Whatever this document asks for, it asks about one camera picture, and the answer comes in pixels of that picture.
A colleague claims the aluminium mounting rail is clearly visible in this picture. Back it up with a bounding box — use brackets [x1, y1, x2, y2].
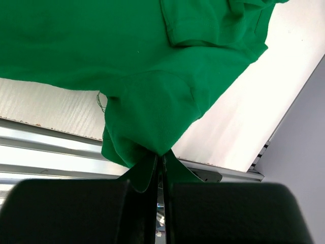
[0, 118, 264, 182]

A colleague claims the green t shirt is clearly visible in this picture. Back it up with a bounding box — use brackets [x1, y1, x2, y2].
[0, 0, 290, 170]

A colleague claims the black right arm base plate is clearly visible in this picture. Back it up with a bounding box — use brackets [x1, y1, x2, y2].
[190, 168, 222, 182]

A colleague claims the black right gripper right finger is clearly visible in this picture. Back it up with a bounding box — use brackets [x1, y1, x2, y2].
[161, 151, 313, 244]

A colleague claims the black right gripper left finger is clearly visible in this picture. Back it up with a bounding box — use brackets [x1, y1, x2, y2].
[1, 155, 158, 243]

